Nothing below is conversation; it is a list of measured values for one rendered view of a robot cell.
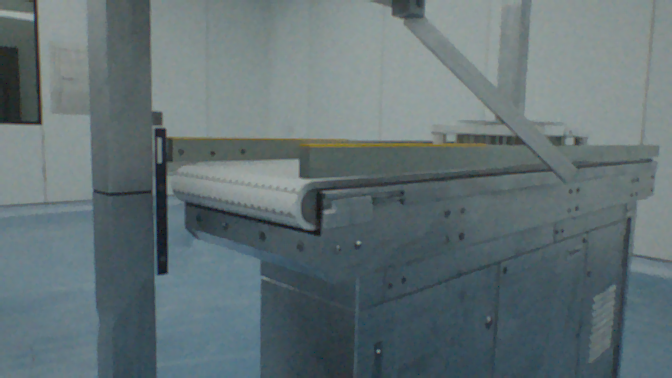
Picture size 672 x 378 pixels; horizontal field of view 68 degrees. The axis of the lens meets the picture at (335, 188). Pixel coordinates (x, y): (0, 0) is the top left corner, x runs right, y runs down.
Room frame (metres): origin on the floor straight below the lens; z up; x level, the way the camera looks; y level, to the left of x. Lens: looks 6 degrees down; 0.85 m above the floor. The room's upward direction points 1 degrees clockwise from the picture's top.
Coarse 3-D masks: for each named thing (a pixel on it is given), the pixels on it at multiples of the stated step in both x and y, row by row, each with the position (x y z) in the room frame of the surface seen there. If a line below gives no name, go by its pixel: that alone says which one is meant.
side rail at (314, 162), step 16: (304, 160) 0.48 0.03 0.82; (320, 160) 0.49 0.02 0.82; (336, 160) 0.50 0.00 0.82; (352, 160) 0.52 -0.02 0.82; (368, 160) 0.54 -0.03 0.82; (384, 160) 0.56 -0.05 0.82; (400, 160) 0.58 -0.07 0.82; (416, 160) 0.60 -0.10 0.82; (432, 160) 0.62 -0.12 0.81; (448, 160) 0.65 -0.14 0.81; (464, 160) 0.68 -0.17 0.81; (480, 160) 0.71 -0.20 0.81; (496, 160) 0.74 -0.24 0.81; (512, 160) 0.78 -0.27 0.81; (528, 160) 0.82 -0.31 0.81; (576, 160) 0.97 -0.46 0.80; (592, 160) 1.03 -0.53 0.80; (304, 176) 0.48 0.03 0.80; (320, 176) 0.49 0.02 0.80; (336, 176) 0.50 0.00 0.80; (352, 176) 0.52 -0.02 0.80
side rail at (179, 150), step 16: (176, 144) 0.67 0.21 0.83; (192, 144) 0.69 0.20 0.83; (208, 144) 0.71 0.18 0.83; (224, 144) 0.72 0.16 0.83; (240, 144) 0.74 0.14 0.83; (256, 144) 0.76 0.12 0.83; (272, 144) 0.79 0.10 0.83; (288, 144) 0.81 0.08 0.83; (176, 160) 0.67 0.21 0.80; (192, 160) 0.69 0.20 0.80; (208, 160) 0.71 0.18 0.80; (224, 160) 0.72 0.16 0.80; (240, 160) 0.74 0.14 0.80
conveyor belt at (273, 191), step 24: (192, 168) 0.66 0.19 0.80; (216, 168) 0.64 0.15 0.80; (240, 168) 0.66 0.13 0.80; (264, 168) 0.67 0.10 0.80; (288, 168) 0.68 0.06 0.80; (504, 168) 0.80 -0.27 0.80; (528, 168) 0.86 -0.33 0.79; (192, 192) 0.63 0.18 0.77; (216, 192) 0.59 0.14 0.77; (240, 192) 0.55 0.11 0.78; (264, 192) 0.52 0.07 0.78; (288, 192) 0.50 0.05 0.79; (264, 216) 0.53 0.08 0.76; (288, 216) 0.50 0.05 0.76
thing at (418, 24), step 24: (408, 0) 0.60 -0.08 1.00; (408, 24) 0.61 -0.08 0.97; (432, 24) 0.62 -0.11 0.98; (432, 48) 0.61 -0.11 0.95; (456, 48) 0.62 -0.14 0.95; (456, 72) 0.62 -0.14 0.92; (480, 72) 0.63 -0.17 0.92; (480, 96) 0.63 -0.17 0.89; (504, 96) 0.63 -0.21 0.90; (504, 120) 0.63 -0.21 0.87; (528, 120) 0.64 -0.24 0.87; (528, 144) 0.64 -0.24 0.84; (552, 168) 0.64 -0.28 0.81
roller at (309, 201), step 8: (312, 192) 0.50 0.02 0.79; (304, 200) 0.49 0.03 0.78; (312, 200) 0.50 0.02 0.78; (320, 200) 0.50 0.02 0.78; (304, 208) 0.49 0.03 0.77; (312, 208) 0.50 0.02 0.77; (320, 208) 0.50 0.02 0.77; (304, 216) 0.49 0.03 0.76; (312, 216) 0.50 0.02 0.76; (320, 216) 0.50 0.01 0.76
